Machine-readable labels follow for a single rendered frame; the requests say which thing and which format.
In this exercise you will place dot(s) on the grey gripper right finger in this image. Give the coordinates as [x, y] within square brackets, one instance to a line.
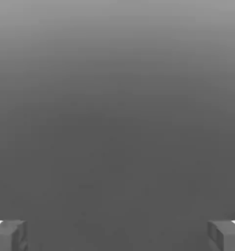
[229, 238]

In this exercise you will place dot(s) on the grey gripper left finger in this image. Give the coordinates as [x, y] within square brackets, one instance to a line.
[5, 237]

